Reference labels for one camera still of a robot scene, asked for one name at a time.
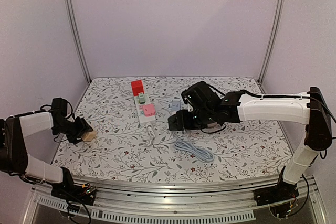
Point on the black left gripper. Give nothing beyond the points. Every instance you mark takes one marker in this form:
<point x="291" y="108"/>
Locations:
<point x="83" y="126"/>

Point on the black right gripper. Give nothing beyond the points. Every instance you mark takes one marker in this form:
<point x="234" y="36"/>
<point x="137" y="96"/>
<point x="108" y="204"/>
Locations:
<point x="176" y="120"/>

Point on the beige cube socket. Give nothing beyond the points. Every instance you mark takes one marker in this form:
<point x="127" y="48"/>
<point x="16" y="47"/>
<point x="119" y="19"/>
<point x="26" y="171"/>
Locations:
<point x="88" y="136"/>

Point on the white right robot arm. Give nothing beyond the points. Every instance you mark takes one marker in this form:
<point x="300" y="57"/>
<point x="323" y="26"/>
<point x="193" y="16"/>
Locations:
<point x="307" y="108"/>

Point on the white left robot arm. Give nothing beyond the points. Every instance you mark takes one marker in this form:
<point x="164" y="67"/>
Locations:
<point x="57" y="117"/>

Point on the pink plug adapter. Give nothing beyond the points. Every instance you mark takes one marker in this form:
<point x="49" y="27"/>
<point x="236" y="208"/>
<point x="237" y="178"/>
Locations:
<point x="148" y="110"/>

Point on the green plug adapter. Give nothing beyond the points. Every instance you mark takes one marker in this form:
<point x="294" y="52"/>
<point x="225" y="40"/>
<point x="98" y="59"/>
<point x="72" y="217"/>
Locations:
<point x="141" y="98"/>

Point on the light blue power strip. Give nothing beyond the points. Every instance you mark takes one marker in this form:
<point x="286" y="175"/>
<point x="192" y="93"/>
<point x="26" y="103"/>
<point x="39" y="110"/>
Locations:
<point x="175" y="106"/>

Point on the white power strip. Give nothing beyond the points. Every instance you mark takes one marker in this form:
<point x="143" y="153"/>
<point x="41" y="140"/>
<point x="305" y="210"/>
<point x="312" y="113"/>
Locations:
<point x="143" y="120"/>

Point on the floral tablecloth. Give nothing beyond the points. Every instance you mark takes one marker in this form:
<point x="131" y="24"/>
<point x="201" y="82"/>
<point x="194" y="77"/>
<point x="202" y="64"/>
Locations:
<point x="120" y="150"/>

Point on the red cube adapter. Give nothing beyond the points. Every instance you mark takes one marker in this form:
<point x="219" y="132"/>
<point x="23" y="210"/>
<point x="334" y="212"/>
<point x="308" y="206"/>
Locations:
<point x="137" y="87"/>

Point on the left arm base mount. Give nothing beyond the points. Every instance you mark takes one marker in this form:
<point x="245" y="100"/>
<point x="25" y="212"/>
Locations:
<point x="68" y="191"/>

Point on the aluminium table edge rail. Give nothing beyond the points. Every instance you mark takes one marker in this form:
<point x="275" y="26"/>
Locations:
<point x="218" y="202"/>

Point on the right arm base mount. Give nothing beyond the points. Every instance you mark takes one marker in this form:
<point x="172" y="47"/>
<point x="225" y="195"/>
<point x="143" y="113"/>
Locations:
<point x="277" y="193"/>

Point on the left aluminium frame post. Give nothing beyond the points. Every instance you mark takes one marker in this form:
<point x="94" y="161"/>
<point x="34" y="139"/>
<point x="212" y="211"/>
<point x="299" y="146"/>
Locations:
<point x="77" y="41"/>

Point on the aluminium frame post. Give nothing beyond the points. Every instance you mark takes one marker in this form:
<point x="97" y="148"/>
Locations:
<point x="271" y="41"/>
<point x="77" y="41"/>

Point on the right aluminium frame post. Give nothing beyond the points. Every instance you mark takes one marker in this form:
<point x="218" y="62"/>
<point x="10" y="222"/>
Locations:
<point x="271" y="41"/>

